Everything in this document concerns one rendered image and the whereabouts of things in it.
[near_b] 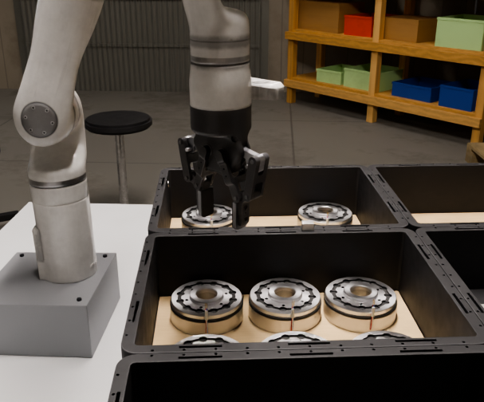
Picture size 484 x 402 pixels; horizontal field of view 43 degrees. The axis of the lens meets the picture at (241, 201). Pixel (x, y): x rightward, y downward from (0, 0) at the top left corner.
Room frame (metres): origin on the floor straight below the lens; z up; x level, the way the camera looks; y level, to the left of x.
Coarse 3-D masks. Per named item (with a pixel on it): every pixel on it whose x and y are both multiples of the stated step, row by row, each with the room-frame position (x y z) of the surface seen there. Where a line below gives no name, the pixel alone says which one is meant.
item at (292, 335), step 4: (284, 332) 0.67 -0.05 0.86; (288, 332) 0.67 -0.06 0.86; (292, 332) 0.67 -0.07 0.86; (296, 332) 0.67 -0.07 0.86; (300, 332) 0.67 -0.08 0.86; (304, 332) 0.67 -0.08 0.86; (272, 336) 0.66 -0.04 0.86; (276, 336) 0.66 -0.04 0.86; (280, 336) 0.66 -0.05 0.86; (284, 336) 0.67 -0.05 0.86; (288, 336) 0.67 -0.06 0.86; (292, 336) 0.67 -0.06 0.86; (296, 336) 0.67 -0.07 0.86; (300, 336) 0.67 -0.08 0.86; (304, 336) 0.67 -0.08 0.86; (308, 336) 0.66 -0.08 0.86; (312, 336) 0.66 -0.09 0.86; (316, 336) 0.66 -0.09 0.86; (264, 340) 0.65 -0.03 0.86; (268, 340) 0.65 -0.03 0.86; (272, 340) 0.66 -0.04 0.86; (276, 340) 0.66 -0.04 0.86; (280, 340) 0.65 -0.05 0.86; (284, 340) 0.65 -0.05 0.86; (288, 340) 0.65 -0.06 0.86; (300, 340) 0.65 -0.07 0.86; (304, 340) 0.65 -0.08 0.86; (308, 340) 0.65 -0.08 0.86; (312, 340) 0.66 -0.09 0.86; (316, 340) 0.66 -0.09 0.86; (320, 340) 0.65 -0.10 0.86; (324, 340) 0.65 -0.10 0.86
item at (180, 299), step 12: (180, 288) 0.78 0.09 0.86; (192, 288) 0.78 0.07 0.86; (228, 288) 0.79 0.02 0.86; (180, 300) 0.75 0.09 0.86; (228, 300) 0.75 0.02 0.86; (240, 300) 0.75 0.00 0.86; (180, 312) 0.72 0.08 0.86; (192, 312) 0.72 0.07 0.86; (204, 312) 0.72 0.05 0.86; (216, 312) 0.72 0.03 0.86; (228, 312) 0.72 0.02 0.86
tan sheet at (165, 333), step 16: (160, 304) 0.79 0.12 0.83; (400, 304) 0.79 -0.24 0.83; (160, 320) 0.75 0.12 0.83; (320, 320) 0.75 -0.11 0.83; (400, 320) 0.75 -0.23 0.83; (160, 336) 0.71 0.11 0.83; (176, 336) 0.71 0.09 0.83; (240, 336) 0.71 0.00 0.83; (256, 336) 0.71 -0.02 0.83; (320, 336) 0.71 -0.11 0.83; (336, 336) 0.71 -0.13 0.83; (352, 336) 0.71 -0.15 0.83; (416, 336) 0.71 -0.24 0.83
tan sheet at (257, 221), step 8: (256, 216) 1.12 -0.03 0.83; (264, 216) 1.12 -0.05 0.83; (272, 216) 1.12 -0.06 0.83; (280, 216) 1.12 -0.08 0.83; (288, 216) 1.12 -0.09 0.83; (296, 216) 1.12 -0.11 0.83; (352, 216) 1.12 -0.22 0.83; (176, 224) 1.08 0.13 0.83; (248, 224) 1.08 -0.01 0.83; (256, 224) 1.08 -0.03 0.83; (264, 224) 1.08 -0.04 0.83; (272, 224) 1.08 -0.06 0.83; (280, 224) 1.08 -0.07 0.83; (288, 224) 1.08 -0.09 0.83; (296, 224) 1.08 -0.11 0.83
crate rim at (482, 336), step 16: (144, 240) 0.80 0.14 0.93; (416, 240) 0.80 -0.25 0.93; (144, 256) 0.75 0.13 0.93; (432, 256) 0.75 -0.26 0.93; (144, 272) 0.71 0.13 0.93; (432, 272) 0.71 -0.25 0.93; (144, 288) 0.67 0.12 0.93; (448, 288) 0.67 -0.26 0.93; (464, 304) 0.63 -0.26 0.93; (128, 320) 0.60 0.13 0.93; (464, 320) 0.60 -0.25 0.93; (128, 336) 0.56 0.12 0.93; (480, 336) 0.56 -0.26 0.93; (128, 352) 0.53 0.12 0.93; (144, 352) 0.53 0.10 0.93; (160, 352) 0.53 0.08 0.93; (176, 352) 0.53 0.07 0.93; (192, 352) 0.54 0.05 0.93; (208, 352) 0.54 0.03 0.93
